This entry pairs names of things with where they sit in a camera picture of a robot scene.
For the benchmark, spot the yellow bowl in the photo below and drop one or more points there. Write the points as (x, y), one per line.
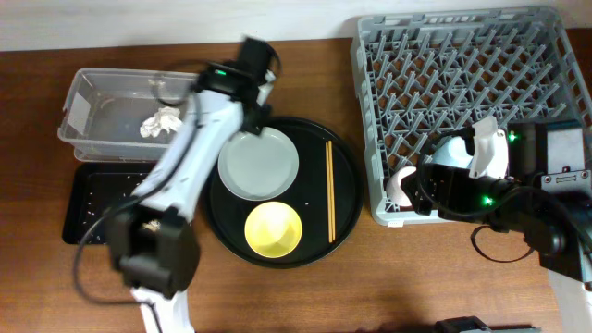
(273, 229)

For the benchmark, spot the round black tray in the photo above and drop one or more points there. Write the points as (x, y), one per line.
(226, 213)

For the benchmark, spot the pink cup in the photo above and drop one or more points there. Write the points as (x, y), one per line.
(394, 190)

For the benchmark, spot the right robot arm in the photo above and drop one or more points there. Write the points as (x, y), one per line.
(530, 178)

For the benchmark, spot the blue cup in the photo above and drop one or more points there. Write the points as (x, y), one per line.
(453, 154)

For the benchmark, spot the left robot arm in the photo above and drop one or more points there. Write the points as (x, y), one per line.
(150, 238)

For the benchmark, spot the left wooden chopstick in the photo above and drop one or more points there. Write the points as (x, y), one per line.
(329, 199)

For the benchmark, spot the clear plastic bin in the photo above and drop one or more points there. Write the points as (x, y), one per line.
(105, 108)

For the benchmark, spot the black rectangular tray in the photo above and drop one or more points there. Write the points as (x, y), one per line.
(96, 187)

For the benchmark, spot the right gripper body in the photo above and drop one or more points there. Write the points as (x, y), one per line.
(462, 195)

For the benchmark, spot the white tissue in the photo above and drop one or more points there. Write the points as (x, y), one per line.
(165, 118)

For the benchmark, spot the grey plate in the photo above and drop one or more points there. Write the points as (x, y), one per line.
(258, 167)

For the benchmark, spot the grey dishwasher rack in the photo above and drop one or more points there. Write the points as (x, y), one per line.
(417, 75)

